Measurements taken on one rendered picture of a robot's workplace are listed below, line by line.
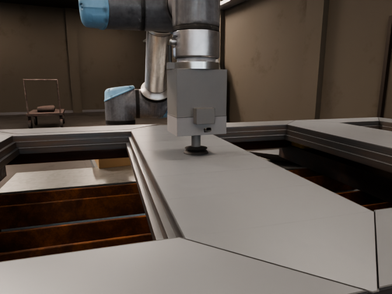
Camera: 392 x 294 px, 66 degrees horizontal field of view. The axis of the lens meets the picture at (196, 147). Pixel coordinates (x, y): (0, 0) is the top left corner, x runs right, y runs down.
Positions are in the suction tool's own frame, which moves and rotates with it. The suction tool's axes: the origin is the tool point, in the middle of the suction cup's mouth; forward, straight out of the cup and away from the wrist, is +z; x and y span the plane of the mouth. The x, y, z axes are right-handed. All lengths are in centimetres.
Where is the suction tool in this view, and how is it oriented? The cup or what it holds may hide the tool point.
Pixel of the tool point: (195, 159)
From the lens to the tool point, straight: 52.5
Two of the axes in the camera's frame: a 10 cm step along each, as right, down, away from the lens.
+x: -3.3, -1.9, 9.3
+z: 0.0, 9.8, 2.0
